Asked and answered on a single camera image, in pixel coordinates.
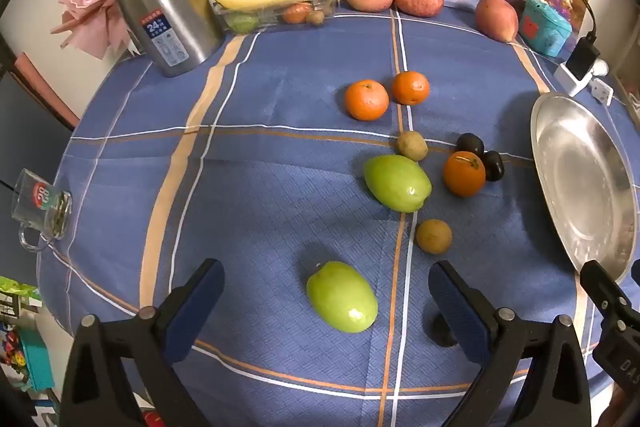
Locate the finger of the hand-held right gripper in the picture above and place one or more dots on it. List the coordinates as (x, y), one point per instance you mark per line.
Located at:
(607, 289)

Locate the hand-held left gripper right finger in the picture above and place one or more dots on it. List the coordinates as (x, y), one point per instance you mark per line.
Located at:
(452, 307)

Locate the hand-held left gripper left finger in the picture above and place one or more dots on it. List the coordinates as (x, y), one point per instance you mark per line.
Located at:
(200, 302)

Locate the round metal basin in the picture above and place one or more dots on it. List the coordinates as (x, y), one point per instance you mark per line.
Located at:
(580, 187)

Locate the orange mandarin with stem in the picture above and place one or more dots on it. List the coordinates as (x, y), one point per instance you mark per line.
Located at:
(465, 174)

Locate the dark plum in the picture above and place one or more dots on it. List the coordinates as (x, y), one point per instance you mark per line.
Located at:
(470, 143)
(495, 166)

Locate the blue plaid tablecloth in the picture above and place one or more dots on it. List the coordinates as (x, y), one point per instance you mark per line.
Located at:
(280, 187)

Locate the teal storage box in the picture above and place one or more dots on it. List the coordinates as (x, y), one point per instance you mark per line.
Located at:
(35, 362)

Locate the glass mug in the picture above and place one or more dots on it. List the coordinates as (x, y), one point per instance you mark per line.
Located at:
(40, 207)

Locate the white plug adapter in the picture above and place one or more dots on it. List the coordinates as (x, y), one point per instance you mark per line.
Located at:
(602, 91)

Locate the dark panel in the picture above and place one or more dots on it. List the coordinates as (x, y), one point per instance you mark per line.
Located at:
(30, 147)

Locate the black charger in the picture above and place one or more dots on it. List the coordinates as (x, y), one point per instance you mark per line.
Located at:
(584, 58)

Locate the teal tin box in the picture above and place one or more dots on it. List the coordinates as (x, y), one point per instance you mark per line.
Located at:
(545, 27)

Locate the small green jujube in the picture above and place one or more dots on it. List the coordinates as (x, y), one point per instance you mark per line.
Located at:
(242, 23)

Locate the large red apple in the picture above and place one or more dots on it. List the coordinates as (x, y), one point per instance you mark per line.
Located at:
(496, 18)

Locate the clear plastic tray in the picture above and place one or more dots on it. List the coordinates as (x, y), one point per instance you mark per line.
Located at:
(280, 9)

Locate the small orange mandarin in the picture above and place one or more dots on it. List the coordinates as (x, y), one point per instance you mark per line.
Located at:
(297, 13)

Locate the small brown longan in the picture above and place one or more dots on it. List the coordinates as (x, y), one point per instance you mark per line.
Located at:
(315, 18)

